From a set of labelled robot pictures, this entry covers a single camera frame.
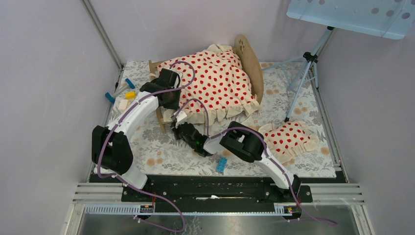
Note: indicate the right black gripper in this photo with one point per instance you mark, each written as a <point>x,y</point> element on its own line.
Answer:
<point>176,129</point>

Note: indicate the large strawberry print cushion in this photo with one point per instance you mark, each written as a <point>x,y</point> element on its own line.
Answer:
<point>214,84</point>

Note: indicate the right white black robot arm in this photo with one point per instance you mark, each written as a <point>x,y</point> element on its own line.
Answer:
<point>246,144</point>

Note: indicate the yellow toy block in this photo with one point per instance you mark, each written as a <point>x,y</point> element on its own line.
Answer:
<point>130,95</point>

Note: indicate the wooden pet bed frame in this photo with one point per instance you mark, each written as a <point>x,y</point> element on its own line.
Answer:
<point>251,65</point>

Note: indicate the floral table mat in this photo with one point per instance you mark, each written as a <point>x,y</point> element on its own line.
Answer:
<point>156,152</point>

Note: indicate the small strawberry print pillow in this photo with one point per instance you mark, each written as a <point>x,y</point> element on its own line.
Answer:
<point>289,140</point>

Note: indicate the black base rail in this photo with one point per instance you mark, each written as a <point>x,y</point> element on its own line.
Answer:
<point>202,194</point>

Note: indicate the grey tripod stand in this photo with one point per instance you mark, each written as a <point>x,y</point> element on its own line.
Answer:
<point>307,73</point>

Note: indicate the blue toy brick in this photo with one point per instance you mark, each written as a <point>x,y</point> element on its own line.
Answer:
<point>221,165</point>

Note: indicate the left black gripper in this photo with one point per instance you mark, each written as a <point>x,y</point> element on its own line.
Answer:
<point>175,105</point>

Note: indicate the light blue perforated tray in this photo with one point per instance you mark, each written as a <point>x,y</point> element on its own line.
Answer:
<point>390,19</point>

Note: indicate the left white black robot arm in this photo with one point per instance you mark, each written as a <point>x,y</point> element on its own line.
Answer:
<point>111,151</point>

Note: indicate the beige wooden toy block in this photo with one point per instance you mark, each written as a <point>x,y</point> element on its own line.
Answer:
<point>123,104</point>

